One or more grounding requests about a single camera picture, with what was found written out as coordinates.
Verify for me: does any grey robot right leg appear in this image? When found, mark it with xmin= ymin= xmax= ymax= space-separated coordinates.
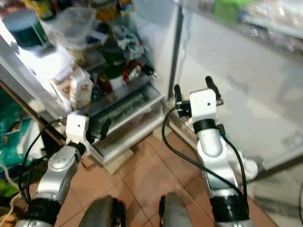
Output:
xmin=159 ymin=192 xmax=195 ymax=227

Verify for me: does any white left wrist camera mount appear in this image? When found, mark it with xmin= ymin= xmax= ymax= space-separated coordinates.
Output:
xmin=65 ymin=113 xmax=90 ymax=154

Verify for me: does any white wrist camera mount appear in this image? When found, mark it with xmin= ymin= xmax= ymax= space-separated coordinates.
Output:
xmin=189 ymin=88 xmax=218 ymax=122
xmin=65 ymin=113 xmax=90 ymax=154

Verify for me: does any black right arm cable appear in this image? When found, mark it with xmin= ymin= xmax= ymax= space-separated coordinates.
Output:
xmin=161 ymin=106 xmax=249 ymax=199

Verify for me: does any white printed carton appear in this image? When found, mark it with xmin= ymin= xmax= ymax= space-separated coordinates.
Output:
xmin=69 ymin=69 xmax=95 ymax=110

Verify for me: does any teal patterned cloth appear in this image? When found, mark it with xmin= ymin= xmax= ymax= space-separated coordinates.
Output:
xmin=0 ymin=87 xmax=29 ymax=166

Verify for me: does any red drink can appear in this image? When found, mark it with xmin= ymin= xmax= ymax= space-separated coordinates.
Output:
xmin=122 ymin=61 xmax=143 ymax=83

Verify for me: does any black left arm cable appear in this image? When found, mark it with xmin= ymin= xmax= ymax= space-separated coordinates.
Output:
xmin=18 ymin=121 xmax=67 ymax=204

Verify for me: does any white fridge door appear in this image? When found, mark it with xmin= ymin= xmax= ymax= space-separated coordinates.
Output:
xmin=163 ymin=0 xmax=303 ymax=171

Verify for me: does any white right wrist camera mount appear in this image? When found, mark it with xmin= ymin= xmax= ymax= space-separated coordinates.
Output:
xmin=189 ymin=88 xmax=218 ymax=122

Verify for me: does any clear fridge crisper drawer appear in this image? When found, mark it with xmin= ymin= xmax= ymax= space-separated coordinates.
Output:
xmin=90 ymin=85 xmax=166 ymax=161

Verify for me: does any green plastic container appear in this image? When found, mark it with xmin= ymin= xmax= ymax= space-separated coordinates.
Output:
xmin=212 ymin=0 xmax=249 ymax=24

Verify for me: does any clear plastic tub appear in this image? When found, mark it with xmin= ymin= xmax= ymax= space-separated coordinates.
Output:
xmin=50 ymin=7 xmax=98 ymax=50

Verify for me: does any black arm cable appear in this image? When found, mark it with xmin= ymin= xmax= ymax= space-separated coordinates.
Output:
xmin=161 ymin=106 xmax=249 ymax=199
xmin=18 ymin=121 xmax=67 ymax=204

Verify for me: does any grey robot left leg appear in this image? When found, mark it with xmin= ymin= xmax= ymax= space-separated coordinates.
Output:
xmin=80 ymin=195 xmax=126 ymax=227

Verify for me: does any grey robot leg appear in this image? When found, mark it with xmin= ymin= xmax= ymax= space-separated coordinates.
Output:
xmin=159 ymin=192 xmax=195 ymax=227
xmin=80 ymin=195 xmax=126 ymax=227

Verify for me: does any round container blue lid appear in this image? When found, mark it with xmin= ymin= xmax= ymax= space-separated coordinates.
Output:
xmin=2 ymin=9 xmax=49 ymax=51

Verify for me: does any white open fridge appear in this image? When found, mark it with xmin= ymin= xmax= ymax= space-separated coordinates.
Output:
xmin=0 ymin=0 xmax=185 ymax=164

